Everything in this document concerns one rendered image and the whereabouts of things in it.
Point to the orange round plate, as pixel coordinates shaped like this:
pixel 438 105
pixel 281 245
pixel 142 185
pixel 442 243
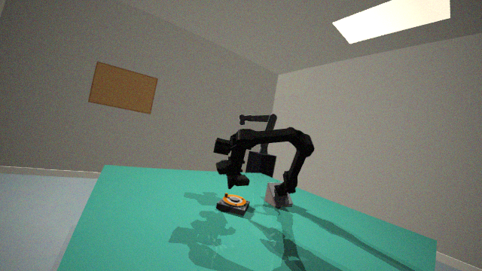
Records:
pixel 242 201

